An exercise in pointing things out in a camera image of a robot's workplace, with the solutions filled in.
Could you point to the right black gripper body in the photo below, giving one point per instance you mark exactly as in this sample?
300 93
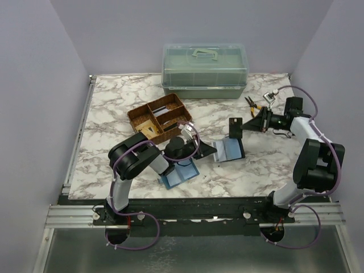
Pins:
272 121

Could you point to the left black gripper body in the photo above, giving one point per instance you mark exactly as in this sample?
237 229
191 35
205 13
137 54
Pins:
189 149

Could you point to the black leather card holder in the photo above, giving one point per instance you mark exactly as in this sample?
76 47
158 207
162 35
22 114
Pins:
228 149

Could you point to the brown wicker divided tray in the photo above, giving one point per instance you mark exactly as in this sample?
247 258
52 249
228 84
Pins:
177 112

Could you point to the dark credit card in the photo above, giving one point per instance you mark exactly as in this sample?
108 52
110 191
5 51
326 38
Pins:
170 127

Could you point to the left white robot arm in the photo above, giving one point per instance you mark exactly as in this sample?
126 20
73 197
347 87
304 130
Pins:
131 157

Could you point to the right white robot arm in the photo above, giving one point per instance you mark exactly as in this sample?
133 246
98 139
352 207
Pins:
318 167

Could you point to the blue plastic card sleeve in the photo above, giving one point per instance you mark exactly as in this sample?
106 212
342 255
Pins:
184 171

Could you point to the gold cards in tray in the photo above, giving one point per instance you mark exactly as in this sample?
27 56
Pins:
148 128

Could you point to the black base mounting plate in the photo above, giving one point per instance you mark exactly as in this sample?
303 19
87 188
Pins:
191 217

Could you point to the green clear-lid storage box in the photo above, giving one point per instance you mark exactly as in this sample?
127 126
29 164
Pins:
204 71

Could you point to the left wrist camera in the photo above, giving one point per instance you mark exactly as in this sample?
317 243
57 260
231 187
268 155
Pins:
186 130

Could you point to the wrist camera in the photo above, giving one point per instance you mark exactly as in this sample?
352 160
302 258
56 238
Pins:
270 98
186 130

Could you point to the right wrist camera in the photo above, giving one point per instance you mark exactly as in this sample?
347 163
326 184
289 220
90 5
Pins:
270 98

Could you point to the yellow handled pliers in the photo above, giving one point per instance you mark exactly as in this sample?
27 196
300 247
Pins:
252 106

